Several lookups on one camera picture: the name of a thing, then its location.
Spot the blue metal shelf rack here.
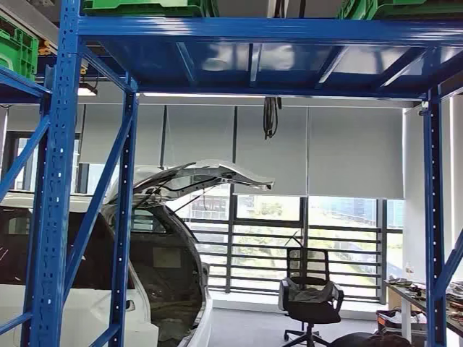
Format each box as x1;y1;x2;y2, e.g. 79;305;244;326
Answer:
21;0;463;347
0;64;51;336

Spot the white car tailgate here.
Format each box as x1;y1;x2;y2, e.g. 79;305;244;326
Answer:
105;160;276;207

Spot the grey roller blind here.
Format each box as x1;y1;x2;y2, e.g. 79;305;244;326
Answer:
79;104;166;166
165;105;236;166
235;106;309;197
307;106;405;200

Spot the long ceiling light strip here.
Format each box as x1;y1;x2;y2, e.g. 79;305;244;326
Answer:
78;82;267;99

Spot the white car body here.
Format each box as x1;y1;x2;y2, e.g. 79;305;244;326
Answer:
0;165;214;347

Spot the grey jacket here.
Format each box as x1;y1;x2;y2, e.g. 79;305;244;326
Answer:
280;279;341;304

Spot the black office chair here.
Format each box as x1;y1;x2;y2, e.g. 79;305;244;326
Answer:
279;247;344;347

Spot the green plastic crate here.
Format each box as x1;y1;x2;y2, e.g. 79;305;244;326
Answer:
0;17;40;82
337;0;463;21
82;0;220;17

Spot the pile of small parts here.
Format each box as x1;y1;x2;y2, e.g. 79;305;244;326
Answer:
389;275;463;307

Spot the green-top desk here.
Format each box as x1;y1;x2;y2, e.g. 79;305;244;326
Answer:
385;280;463;347

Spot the black hanging cable bundle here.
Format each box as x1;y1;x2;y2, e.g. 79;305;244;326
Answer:
263;95;282;141

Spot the dark window frame with railing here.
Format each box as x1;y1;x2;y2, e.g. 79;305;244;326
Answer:
182;194;404;305

